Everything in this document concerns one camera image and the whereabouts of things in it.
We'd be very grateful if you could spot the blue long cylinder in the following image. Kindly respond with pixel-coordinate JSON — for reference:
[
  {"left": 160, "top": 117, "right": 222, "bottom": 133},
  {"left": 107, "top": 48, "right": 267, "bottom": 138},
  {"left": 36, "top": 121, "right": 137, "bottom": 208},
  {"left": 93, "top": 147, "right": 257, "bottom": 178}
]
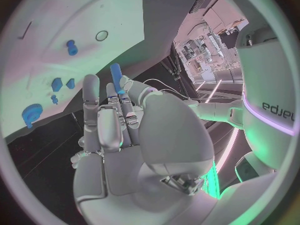
[{"left": 109, "top": 63, "right": 127, "bottom": 96}]

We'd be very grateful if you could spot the blue hexagonal block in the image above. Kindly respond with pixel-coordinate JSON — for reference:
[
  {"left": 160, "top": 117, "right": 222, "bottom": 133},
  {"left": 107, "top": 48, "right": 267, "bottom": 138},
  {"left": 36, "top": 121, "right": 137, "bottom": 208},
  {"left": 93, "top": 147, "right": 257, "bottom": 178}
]
[{"left": 50, "top": 77, "right": 65, "bottom": 93}]

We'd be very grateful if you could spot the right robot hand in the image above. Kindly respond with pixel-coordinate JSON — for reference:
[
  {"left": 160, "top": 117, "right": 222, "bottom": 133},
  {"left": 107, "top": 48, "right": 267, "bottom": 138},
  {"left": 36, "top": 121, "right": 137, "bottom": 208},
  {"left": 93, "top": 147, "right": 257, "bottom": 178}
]
[{"left": 69, "top": 74, "right": 219, "bottom": 225}]

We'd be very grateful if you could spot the blue triangular block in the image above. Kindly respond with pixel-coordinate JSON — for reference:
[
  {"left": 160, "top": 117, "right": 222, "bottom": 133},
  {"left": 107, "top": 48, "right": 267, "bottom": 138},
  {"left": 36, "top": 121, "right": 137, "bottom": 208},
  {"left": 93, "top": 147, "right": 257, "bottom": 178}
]
[{"left": 65, "top": 78, "right": 77, "bottom": 90}]

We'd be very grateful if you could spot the white cable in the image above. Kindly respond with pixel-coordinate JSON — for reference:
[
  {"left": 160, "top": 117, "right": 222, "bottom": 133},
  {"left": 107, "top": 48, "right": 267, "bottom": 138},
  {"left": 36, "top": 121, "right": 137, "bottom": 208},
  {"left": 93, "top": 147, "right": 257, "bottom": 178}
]
[{"left": 141, "top": 78, "right": 203, "bottom": 103}]

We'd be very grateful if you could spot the white task board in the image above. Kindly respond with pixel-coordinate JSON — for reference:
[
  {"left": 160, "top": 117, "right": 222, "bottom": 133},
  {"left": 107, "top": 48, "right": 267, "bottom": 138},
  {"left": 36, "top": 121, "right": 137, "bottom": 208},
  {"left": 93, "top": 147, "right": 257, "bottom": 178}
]
[{"left": 3, "top": 0, "right": 146, "bottom": 144}]

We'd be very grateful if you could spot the blue plug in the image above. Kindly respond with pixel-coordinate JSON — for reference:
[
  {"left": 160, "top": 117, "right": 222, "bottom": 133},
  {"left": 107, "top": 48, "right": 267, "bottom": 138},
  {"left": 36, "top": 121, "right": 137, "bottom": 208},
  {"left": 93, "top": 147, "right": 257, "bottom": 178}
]
[{"left": 65, "top": 39, "right": 79, "bottom": 57}]

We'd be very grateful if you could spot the blue gear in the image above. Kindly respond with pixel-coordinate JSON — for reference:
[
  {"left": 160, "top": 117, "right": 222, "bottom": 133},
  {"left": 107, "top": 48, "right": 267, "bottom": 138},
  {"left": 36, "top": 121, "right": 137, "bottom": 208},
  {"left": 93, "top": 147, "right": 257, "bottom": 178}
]
[{"left": 21, "top": 103, "right": 44, "bottom": 129}]

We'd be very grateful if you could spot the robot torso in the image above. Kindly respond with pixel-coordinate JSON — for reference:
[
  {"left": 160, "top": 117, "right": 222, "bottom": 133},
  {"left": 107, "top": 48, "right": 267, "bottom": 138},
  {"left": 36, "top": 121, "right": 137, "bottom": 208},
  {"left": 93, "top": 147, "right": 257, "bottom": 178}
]
[{"left": 234, "top": 27, "right": 297, "bottom": 172}]

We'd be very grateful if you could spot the glowing light bar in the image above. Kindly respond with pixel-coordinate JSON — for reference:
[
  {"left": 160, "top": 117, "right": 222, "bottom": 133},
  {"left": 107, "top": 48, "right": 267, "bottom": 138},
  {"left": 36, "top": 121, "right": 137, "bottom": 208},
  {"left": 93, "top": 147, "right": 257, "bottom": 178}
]
[{"left": 210, "top": 128, "right": 240, "bottom": 201}]

